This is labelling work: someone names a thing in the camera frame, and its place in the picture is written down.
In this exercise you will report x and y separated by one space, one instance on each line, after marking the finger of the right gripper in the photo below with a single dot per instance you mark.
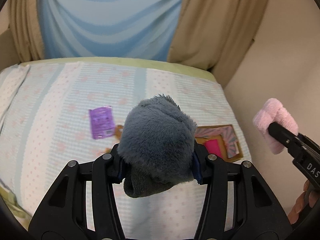
282 138

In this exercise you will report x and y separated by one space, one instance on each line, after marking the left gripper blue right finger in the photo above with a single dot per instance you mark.
238 203

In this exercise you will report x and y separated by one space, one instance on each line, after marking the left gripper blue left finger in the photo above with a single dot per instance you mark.
80 203

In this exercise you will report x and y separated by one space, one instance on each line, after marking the pink fluffy sock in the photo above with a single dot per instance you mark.
274 111

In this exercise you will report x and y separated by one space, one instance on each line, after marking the magenta soft pouch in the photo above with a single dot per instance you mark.
212 147

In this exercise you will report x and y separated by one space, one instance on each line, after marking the grey fluffy sock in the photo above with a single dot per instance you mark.
157 142

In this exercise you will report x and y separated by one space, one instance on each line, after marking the purple plastic pouch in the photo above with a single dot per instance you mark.
102 122

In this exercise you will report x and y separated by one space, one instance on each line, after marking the brown plush toy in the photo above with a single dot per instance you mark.
118 131

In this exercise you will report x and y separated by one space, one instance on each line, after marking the person right hand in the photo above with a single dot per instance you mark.
300 203

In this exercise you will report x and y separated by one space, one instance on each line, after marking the pink patterned cardboard box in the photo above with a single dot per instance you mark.
228 141

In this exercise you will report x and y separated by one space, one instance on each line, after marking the blue pink patterned bedspread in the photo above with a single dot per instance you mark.
45 117

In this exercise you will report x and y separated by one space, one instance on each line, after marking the right beige curtain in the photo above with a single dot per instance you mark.
215 35

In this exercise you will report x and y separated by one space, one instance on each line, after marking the beige curtain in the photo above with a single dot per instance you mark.
24 24
215 35

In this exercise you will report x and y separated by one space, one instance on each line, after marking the green mattress sheet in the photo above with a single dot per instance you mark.
159 65

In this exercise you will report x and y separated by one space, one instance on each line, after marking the grey headboard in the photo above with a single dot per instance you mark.
8 52

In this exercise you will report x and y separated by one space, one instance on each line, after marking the left beige curtain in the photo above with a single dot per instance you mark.
24 24

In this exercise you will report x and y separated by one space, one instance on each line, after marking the light blue hanging sheet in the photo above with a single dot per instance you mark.
140 29

